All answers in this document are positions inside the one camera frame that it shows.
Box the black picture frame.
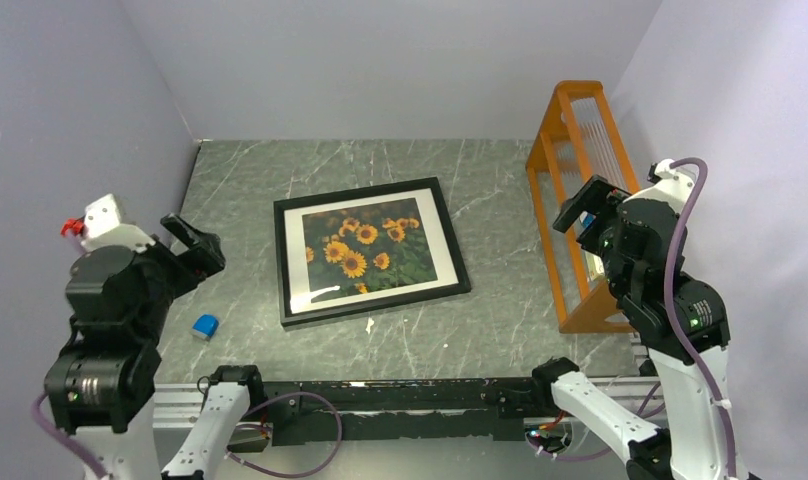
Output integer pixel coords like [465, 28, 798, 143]
[272, 176, 474, 329]

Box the sunflower photo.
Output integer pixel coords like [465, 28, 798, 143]
[302, 198, 438, 302]

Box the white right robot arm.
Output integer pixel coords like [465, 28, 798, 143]
[529, 157, 751, 479]

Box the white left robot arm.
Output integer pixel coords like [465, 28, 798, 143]
[40, 194, 267, 479]

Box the white box in shelf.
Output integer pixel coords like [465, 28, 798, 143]
[579, 212, 603, 280]

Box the orange wooden shelf rack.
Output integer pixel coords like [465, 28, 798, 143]
[525, 80, 639, 334]

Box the blue small object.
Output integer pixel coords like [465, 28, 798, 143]
[190, 314, 220, 341]

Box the aluminium table rail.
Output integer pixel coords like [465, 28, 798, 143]
[150, 331, 703, 480]

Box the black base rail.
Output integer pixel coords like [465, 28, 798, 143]
[245, 377, 558, 446]

